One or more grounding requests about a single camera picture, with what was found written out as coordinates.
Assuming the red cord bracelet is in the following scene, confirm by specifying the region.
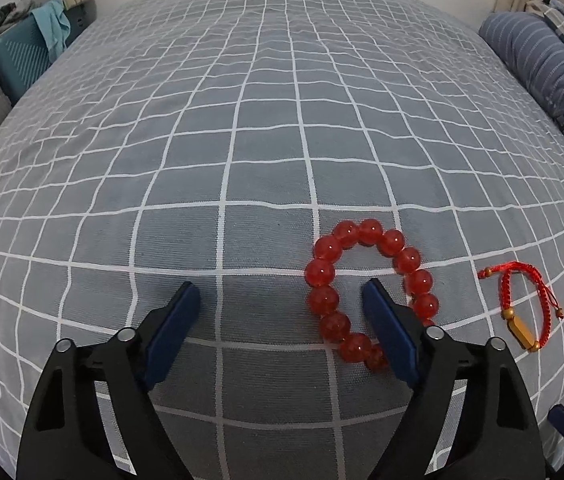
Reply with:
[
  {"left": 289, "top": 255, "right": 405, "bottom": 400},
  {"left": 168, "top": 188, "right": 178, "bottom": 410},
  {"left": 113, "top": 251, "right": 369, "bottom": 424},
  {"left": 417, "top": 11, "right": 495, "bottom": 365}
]
[{"left": 478, "top": 262, "right": 564, "bottom": 356}]

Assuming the teal cloth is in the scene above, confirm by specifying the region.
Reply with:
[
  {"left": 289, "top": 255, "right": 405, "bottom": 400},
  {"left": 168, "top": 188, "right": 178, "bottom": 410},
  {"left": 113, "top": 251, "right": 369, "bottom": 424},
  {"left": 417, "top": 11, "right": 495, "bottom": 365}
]
[{"left": 29, "top": 0, "right": 72, "bottom": 59}]

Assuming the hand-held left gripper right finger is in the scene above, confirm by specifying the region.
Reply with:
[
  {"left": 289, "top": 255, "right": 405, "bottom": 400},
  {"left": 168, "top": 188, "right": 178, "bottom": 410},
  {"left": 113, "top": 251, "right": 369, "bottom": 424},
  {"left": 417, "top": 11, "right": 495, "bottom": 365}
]
[{"left": 362, "top": 277, "right": 548, "bottom": 480}]

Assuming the blue striped pillow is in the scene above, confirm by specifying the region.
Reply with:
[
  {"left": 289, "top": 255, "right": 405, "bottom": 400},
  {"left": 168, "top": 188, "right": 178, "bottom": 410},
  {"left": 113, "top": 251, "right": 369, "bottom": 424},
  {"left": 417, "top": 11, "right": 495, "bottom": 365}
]
[{"left": 477, "top": 10, "right": 564, "bottom": 186}]

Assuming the teal suitcase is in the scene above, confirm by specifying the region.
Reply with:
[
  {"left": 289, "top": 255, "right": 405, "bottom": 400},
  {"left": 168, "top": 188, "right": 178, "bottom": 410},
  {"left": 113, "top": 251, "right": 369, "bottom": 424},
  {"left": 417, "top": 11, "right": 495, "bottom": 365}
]
[{"left": 0, "top": 12, "right": 70, "bottom": 106}]

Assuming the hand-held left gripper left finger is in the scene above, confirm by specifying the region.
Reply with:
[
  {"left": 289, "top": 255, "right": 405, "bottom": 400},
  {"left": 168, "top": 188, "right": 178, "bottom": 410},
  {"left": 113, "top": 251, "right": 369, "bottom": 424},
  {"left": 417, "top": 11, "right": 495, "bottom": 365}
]
[{"left": 16, "top": 281, "right": 202, "bottom": 480}]

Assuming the red bead bracelet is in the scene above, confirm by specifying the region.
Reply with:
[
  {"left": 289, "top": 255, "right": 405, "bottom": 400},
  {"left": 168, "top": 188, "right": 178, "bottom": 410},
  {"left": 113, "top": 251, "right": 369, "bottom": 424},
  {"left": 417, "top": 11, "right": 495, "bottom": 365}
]
[{"left": 304, "top": 218, "right": 440, "bottom": 372}]

